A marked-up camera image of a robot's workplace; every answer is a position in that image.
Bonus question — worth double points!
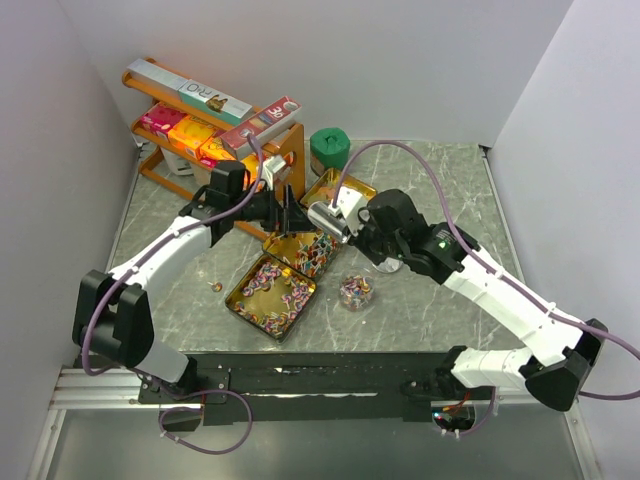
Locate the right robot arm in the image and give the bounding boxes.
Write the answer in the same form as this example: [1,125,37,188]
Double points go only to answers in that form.
[338,187,606,412]

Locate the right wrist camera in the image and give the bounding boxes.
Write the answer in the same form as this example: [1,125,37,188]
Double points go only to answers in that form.
[329,187,368,236]

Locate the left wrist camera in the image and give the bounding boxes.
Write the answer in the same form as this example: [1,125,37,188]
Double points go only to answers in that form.
[261,155,289,190]

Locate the red white long box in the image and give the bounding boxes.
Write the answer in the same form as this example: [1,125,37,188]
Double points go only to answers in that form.
[220,96,302,160]

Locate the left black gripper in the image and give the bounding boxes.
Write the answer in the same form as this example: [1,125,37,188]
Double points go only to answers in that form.
[231,183,317,234]

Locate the clear round lid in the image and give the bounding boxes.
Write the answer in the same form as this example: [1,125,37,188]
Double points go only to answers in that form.
[374,258,403,274]

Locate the metal candy scoop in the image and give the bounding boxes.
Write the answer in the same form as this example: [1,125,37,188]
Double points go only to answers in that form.
[307,201,350,244]

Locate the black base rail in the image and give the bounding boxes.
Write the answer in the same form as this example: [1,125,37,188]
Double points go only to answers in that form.
[137,349,501,426]

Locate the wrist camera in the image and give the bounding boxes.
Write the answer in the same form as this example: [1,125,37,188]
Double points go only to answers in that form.
[329,187,368,236]
[261,155,289,190]

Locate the orange snack box left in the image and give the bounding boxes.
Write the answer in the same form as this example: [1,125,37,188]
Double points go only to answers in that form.
[168,115,217,158]

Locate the orange snack box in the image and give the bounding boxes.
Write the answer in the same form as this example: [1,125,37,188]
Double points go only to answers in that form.
[168,115,217,158]
[242,154,290,188]

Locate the orange snack box right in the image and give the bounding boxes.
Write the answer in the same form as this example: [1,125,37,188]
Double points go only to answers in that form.
[242,154,290,188]

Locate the tin of round lollipops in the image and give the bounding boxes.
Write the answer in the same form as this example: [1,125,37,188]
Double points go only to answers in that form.
[263,230,341,280]

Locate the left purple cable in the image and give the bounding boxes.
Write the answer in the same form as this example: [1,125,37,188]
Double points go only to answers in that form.
[79,132,266,456]

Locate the grey long box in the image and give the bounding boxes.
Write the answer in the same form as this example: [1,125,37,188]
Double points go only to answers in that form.
[127,58,188,99]

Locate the yellow pink snack box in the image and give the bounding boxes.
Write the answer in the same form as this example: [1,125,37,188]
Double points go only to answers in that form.
[198,137,236,169]

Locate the tin of swirl lollipops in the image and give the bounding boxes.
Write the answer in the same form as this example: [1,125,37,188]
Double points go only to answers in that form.
[225,254,317,343]

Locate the clear plastic cup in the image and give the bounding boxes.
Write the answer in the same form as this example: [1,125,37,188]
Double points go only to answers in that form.
[339,273,375,311]

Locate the orange wooden shelf rack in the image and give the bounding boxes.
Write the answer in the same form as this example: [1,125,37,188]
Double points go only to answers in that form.
[121,57,306,241]

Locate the white teal cat box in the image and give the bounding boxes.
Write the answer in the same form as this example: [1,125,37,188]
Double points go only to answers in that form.
[178,79,254,126]

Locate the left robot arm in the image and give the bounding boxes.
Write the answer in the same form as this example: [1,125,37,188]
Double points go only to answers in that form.
[72,155,313,402]

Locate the green covered jar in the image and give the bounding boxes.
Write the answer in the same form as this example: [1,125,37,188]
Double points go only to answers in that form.
[309,127,351,176]

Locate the tin of pastel candies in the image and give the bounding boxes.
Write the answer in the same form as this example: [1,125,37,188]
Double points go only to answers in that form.
[300,168,377,209]

